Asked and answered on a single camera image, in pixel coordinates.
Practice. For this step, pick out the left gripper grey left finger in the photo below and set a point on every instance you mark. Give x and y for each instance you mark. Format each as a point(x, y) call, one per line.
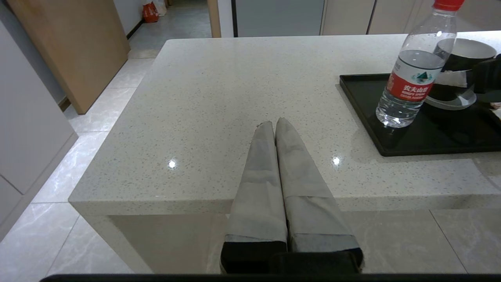
point(258, 196)

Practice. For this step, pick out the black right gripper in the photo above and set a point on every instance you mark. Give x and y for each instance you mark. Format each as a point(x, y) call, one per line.
point(489, 78)

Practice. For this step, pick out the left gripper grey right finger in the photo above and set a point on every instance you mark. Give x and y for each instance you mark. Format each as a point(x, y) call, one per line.
point(309, 203)

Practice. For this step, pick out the round white coaster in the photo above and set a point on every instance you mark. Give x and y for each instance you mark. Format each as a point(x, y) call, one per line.
point(450, 105)

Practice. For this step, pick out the black cup white inside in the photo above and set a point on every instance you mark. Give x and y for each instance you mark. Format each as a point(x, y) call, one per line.
point(469, 49)

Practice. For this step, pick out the pink tea bag packet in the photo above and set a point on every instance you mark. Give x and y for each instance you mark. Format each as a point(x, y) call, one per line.
point(496, 111)

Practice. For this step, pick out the clear water bottle red label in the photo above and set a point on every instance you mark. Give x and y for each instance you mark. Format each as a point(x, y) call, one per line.
point(415, 78)

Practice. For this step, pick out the black rectangular serving tray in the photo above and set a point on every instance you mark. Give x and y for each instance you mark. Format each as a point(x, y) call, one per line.
point(438, 133)

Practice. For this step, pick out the grey lower kitchen cabinet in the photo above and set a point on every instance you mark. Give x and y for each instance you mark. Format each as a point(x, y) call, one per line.
point(479, 15)

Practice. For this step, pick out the grey sink cabinet door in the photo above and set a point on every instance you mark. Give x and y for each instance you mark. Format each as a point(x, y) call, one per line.
point(391, 17)
point(346, 17)

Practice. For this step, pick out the tall grey refrigerator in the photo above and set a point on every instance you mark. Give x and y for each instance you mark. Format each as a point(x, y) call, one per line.
point(278, 17)

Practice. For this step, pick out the red bag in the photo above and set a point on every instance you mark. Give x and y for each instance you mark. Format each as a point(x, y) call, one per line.
point(150, 13)

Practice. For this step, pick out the white plastic bag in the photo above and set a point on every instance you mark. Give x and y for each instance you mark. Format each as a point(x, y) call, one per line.
point(160, 7)

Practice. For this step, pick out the wooden entrance door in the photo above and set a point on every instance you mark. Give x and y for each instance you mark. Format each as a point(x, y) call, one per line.
point(78, 51)

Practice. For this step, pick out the white tall cabinet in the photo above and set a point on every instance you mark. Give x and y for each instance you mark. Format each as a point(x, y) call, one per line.
point(27, 129)

